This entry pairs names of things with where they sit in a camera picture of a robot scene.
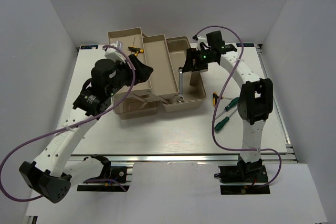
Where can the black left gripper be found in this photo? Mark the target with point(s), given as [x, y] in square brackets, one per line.
[142, 72]

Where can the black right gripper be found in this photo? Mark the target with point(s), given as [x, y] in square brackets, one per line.
[192, 53]

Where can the long yellow black T-handle key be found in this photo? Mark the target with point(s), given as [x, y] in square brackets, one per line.
[135, 50]

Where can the beige plastic toolbox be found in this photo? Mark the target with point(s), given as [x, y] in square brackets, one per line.
[165, 56]

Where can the silver ratchet wrench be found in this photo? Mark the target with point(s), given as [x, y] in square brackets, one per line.
[180, 97]

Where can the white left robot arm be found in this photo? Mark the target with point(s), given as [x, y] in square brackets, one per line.
[48, 173]

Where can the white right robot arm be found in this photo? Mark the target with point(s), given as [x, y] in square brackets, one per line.
[256, 94]

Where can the blue label sticker right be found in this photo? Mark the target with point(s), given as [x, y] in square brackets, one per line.
[245, 45]

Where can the blue label sticker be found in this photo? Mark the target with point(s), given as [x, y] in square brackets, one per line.
[88, 47]
[245, 45]

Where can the small green screwdriver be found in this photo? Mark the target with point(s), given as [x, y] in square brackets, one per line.
[232, 104]

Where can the blue label sticker left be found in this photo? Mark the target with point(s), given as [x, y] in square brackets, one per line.
[88, 47]

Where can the large green screwdriver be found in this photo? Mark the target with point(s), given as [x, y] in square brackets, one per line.
[220, 125]

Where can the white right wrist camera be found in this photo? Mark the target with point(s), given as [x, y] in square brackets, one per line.
[201, 42]

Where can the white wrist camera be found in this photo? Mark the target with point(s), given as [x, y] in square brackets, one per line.
[201, 42]
[113, 51]

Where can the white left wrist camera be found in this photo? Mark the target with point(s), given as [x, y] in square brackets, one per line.
[113, 51]

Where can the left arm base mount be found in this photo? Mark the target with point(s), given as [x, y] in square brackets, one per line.
[116, 179]

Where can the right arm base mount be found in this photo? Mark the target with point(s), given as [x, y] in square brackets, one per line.
[238, 180]

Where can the aluminium table front rail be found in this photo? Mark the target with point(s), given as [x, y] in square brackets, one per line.
[188, 158]

